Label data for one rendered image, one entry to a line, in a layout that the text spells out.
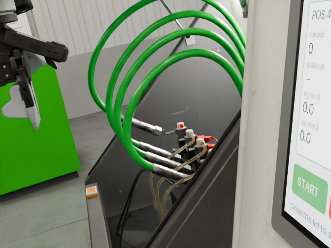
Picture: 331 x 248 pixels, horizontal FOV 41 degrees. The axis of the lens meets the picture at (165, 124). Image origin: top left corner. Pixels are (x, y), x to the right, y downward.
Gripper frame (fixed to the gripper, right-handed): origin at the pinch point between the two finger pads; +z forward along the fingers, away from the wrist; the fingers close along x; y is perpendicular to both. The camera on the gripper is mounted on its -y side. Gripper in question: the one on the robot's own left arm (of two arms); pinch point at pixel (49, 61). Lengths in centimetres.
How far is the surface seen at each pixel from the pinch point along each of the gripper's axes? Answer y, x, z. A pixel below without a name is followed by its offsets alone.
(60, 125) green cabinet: 71, -321, -57
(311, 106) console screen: -16, 49, 40
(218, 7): -31.0, -3.0, 23.0
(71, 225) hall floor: 111, -233, 11
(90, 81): -1.6, 1.2, 10.0
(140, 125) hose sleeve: 0.2, -3.0, 24.0
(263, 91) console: -16, 37, 37
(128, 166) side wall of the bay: 15.4, -37.0, 26.1
